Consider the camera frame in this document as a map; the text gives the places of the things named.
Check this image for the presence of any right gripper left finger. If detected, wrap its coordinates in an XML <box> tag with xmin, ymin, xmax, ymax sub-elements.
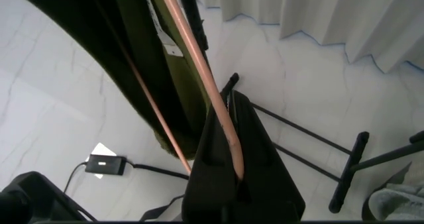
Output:
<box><xmin>181</xmin><ymin>101</ymin><xmax>239</xmax><ymax>222</ymax></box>

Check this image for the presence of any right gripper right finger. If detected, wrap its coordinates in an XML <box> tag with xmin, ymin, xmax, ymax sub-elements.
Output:
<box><xmin>228</xmin><ymin>89</ymin><xmax>306</xmax><ymax>222</ymax></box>

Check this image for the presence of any pink clothes hanger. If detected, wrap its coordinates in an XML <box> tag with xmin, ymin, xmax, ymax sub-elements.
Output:
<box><xmin>87</xmin><ymin>0</ymin><xmax>245</xmax><ymax>181</ymax></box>

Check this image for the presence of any green printed shirt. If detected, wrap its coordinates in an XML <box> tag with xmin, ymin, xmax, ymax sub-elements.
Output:
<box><xmin>6</xmin><ymin>0</ymin><xmax>213</xmax><ymax>160</ymax></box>

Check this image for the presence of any black clothes rack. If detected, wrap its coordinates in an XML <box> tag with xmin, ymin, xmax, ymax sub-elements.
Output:
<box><xmin>175</xmin><ymin>0</ymin><xmax>424</xmax><ymax>214</ymax></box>

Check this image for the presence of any white laundry basket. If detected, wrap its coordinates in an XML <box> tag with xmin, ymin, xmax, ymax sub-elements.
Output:
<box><xmin>360</xmin><ymin>160</ymin><xmax>424</xmax><ymax>222</ymax></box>

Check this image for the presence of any black power adapter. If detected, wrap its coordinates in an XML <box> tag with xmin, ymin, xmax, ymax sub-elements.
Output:
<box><xmin>84</xmin><ymin>154</ymin><xmax>127</xmax><ymax>176</ymax></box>

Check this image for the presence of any white curtain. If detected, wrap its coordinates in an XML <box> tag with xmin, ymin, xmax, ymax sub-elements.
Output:
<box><xmin>191</xmin><ymin>0</ymin><xmax>424</xmax><ymax>74</ymax></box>

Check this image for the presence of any black power cable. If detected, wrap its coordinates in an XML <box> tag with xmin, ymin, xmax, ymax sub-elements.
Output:
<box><xmin>125</xmin><ymin>160</ymin><xmax>190</xmax><ymax>181</ymax></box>

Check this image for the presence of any black strap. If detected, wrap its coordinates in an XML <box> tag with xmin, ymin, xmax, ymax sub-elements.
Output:
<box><xmin>138</xmin><ymin>194</ymin><xmax>186</xmax><ymax>221</ymax></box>

